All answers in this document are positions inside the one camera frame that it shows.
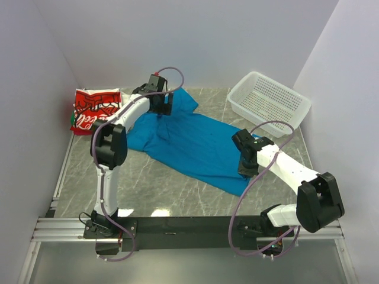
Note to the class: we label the blue t shirt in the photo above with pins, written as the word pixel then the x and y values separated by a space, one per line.
pixel 191 143

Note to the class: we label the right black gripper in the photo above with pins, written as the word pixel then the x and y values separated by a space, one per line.
pixel 243 171

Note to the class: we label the black base bar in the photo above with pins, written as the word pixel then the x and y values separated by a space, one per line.
pixel 185 232

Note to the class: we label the folded red Coca-Cola shirt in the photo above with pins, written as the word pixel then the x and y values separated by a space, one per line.
pixel 91 105

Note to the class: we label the white plastic basket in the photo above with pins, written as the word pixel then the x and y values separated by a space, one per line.
pixel 258 98

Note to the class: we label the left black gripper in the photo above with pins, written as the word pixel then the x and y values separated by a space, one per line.
pixel 164 108

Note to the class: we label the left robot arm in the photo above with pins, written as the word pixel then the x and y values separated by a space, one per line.
pixel 109 145

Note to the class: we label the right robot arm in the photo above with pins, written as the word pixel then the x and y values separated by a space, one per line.
pixel 318 203

